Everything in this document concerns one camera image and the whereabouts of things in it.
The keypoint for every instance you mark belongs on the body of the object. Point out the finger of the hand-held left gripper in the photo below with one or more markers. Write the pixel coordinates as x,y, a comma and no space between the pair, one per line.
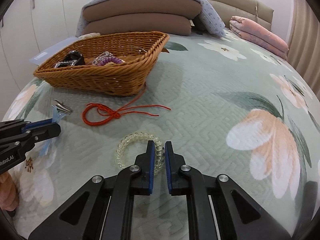
47,131
37,125

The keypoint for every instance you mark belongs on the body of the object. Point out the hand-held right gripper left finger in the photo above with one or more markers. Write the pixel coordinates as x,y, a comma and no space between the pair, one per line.
150,165

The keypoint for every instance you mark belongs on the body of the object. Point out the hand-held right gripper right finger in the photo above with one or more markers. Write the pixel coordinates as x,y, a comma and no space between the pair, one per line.
168,165

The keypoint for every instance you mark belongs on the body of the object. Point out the wicker basket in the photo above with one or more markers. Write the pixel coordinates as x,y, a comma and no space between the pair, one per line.
100,80

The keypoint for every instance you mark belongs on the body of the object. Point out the black wristwatch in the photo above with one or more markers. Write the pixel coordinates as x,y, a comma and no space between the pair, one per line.
75,58

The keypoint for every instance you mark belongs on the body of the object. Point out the person's left hand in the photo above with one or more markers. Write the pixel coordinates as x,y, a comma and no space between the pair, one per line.
8,192

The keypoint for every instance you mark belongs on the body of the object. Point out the small brown hair clip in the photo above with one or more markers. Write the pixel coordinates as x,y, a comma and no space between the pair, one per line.
30,165

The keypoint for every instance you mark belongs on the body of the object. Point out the silver hair clip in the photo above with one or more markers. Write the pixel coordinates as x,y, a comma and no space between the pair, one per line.
63,108

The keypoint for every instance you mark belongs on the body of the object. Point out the green floral bedspread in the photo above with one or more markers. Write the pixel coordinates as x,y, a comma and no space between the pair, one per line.
212,130

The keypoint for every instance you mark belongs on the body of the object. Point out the white fluffy cloth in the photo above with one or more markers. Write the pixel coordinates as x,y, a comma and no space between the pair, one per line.
91,35

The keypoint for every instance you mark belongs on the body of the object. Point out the white wardrobe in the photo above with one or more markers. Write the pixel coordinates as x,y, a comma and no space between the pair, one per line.
37,17

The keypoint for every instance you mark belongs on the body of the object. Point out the brown pillow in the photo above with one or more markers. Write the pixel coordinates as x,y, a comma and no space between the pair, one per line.
140,23
142,8

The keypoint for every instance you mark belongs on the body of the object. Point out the blue-grey dotted blanket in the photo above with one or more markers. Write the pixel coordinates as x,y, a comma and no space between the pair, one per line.
212,17

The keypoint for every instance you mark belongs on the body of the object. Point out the pink folded blanket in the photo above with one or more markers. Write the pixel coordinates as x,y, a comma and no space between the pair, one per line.
260,37

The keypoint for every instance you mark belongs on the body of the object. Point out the beige padded headboard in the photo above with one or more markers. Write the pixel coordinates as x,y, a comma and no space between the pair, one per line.
237,7

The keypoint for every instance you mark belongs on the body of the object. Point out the beige curtain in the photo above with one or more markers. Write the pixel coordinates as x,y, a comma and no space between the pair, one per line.
305,30

